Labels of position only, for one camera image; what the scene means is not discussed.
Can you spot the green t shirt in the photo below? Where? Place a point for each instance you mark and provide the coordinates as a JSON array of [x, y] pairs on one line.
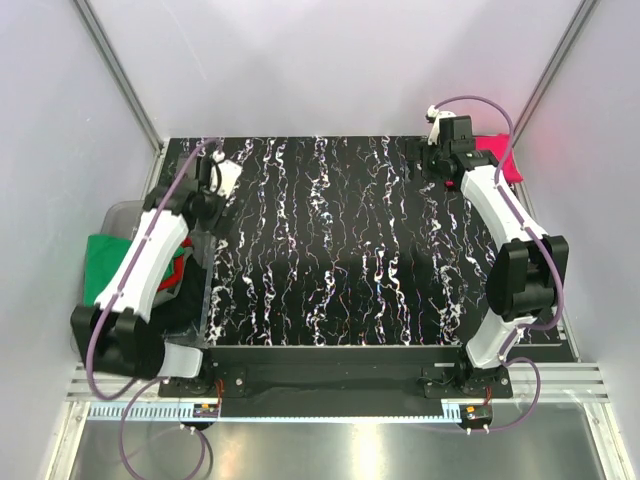
[[104, 256]]

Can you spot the folded pink t shirt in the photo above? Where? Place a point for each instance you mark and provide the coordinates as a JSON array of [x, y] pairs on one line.
[[498, 145]]

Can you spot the black marble pattern mat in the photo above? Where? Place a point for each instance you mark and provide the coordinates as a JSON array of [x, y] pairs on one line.
[[330, 245]]

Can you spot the aluminium front rail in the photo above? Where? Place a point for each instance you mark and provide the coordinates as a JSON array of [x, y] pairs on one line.
[[554, 382]]

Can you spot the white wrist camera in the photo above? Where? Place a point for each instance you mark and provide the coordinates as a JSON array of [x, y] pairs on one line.
[[435, 116], [224, 175]]

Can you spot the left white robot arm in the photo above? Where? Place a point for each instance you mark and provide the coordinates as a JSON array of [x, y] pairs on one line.
[[131, 358]]

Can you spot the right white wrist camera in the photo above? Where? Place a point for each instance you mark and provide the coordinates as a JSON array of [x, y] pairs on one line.
[[435, 116]]

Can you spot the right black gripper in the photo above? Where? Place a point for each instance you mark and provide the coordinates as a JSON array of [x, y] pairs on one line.
[[419, 148]]

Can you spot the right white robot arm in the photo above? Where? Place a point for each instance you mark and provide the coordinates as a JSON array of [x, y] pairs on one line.
[[527, 277]]

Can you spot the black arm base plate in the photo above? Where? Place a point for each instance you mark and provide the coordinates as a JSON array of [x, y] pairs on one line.
[[421, 356]]

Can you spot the clear plastic bin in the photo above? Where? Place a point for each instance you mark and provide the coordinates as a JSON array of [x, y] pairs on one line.
[[120, 215]]

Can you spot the orange connector block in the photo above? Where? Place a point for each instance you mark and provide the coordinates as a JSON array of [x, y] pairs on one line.
[[206, 410], [481, 412]]

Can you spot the right aluminium frame post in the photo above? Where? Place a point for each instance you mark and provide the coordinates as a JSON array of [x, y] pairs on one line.
[[573, 30]]

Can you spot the red t shirt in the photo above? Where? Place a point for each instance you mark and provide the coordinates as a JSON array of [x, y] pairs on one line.
[[175, 270]]

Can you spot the right orange connector block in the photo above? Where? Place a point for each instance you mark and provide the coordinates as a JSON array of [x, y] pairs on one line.
[[481, 412]]

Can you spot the white slotted cable duct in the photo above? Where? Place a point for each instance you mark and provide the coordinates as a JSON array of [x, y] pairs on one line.
[[279, 411]]

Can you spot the left aluminium frame post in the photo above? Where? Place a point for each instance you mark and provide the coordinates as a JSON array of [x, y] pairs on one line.
[[108, 54]]

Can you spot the aluminium frame post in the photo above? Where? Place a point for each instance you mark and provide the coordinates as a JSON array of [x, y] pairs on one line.
[[108, 54], [573, 30]]

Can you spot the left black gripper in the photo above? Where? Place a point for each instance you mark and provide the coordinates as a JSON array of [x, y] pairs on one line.
[[222, 202]]

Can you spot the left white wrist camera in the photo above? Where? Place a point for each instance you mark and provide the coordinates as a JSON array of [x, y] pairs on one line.
[[224, 175]]

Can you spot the black t shirt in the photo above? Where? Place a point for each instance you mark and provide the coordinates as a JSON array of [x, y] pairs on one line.
[[185, 310]]

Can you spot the left orange connector block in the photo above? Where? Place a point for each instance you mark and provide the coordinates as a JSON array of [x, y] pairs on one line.
[[206, 410]]

